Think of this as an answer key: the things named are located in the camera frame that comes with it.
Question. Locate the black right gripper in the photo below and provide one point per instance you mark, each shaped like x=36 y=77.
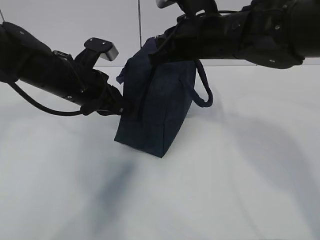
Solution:
x=190 y=40

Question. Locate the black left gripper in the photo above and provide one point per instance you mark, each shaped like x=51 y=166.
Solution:
x=108 y=100

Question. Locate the navy blue lunch bag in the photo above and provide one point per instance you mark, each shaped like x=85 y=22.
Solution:
x=160 y=97

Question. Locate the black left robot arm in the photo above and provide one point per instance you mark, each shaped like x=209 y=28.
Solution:
x=25 y=58

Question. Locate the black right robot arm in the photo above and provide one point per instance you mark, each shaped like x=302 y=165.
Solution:
x=276 y=34

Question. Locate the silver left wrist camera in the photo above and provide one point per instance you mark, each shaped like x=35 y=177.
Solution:
x=95 y=48

